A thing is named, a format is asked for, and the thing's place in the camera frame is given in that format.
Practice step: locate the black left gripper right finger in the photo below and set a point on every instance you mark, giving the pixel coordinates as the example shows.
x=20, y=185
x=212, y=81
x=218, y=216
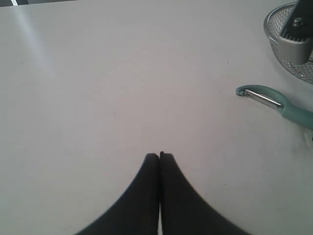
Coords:
x=183, y=210

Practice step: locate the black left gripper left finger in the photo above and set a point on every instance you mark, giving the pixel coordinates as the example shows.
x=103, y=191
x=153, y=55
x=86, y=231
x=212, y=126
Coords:
x=136, y=212

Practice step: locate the teal vegetable peeler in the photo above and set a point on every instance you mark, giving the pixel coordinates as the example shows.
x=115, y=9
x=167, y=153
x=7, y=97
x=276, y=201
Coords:
x=279, y=101

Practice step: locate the metal wire mesh basket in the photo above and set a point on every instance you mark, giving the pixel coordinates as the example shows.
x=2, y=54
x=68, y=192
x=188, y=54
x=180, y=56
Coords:
x=273, y=24

